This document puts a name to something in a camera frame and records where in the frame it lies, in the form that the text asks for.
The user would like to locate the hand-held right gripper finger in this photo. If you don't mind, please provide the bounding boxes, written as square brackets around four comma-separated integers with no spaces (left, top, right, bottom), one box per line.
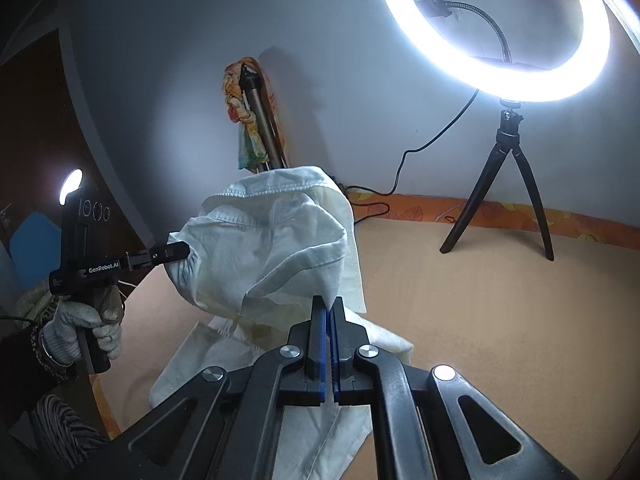
[331,297,581,480]
[62,296,332,480]

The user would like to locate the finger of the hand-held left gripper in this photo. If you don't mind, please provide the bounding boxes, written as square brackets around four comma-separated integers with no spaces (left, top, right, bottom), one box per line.
[126,242,191,272]

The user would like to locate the white shirt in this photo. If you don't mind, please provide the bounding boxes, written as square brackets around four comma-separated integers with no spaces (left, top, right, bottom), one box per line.
[149,165,415,480]

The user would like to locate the person's left forearm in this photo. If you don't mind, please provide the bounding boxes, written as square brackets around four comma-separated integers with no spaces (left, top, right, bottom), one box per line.
[0,322,76,431]

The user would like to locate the person's left hand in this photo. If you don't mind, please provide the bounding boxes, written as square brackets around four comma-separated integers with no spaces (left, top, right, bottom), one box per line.
[42,287,125,368]

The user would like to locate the blue chair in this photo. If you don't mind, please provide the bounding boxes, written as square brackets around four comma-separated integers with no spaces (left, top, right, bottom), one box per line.
[10,210,63,286]

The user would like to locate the white round desk lamp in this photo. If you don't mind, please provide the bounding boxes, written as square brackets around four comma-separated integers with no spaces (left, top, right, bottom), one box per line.
[60,169,84,206]

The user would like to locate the dark wooden door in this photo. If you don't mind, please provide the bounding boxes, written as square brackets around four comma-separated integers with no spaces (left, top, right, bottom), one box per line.
[0,27,146,311]

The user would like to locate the colourful printed scarf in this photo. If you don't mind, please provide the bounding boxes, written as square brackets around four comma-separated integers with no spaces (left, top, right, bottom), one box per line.
[222,57,288,171]

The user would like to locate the folded silver tripod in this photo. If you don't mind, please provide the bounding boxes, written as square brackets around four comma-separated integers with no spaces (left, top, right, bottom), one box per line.
[239,64,291,173]

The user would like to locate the striped dark garment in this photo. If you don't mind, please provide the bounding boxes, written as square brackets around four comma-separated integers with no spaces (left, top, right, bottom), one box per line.
[30,392,121,476]

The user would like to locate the black gooseneck phone holder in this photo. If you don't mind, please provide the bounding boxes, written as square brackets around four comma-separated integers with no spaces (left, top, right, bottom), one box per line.
[419,0,513,63]

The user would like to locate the black cable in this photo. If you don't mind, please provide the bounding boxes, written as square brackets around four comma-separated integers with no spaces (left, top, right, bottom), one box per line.
[345,87,481,223]

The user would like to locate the white ring light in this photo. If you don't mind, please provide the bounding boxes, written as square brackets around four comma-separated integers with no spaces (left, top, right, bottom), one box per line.
[376,0,612,103]

